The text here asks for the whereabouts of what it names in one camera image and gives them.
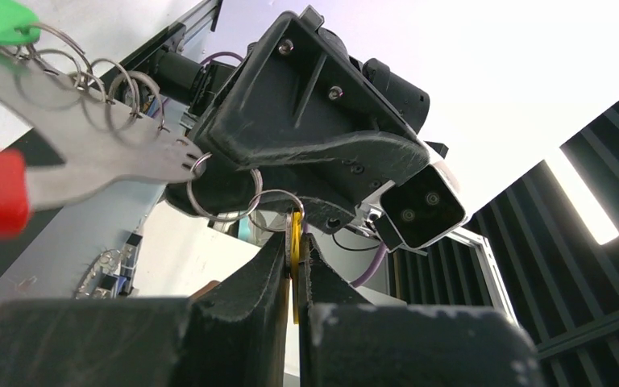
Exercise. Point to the red-handled metal key holder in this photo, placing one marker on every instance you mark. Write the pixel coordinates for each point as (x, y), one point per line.
(48, 82)

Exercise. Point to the green key tag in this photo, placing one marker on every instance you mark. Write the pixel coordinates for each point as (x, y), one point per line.
(0, 21)

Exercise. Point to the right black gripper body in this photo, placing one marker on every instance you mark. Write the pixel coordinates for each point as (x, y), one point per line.
(303, 113)

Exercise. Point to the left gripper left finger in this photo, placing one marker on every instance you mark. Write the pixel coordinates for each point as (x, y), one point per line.
(233, 335)

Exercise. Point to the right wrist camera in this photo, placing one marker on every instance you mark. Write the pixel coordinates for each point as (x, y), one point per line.
(420, 211)

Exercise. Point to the yellow key tag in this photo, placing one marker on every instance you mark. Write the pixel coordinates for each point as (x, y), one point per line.
(295, 267)

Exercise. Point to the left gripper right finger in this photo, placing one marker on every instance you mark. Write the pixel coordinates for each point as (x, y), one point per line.
(347, 341)

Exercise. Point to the metal key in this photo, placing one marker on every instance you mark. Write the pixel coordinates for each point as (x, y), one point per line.
(296, 205)

